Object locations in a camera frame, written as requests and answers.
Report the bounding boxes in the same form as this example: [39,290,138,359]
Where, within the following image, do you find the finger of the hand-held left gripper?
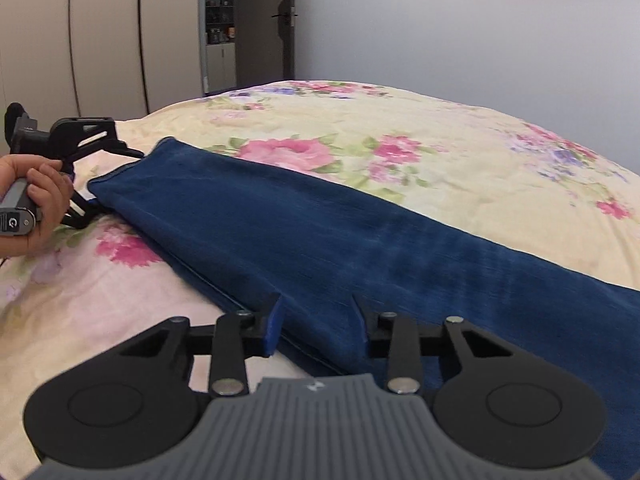
[49,117,147,165]
[61,177,102,231]

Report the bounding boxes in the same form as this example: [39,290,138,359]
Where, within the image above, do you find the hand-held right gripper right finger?
[351,294,507,395]

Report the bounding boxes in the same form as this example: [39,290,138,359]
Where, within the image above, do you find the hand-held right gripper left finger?
[119,292,284,397]

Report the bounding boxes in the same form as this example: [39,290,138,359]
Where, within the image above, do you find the blue denim pants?
[87,137,640,480]

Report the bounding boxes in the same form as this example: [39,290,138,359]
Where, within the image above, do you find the person's left hand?
[0,154,72,259]

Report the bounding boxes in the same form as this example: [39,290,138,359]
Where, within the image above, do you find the beige wardrobe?
[0,0,203,126]

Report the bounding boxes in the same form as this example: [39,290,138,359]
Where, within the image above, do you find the hallway shelf cabinet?
[203,0,237,94]

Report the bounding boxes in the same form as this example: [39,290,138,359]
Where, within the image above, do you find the floral blanket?
[0,80,640,480]

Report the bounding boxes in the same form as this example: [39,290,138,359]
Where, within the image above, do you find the black door handle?
[271,6,299,29]

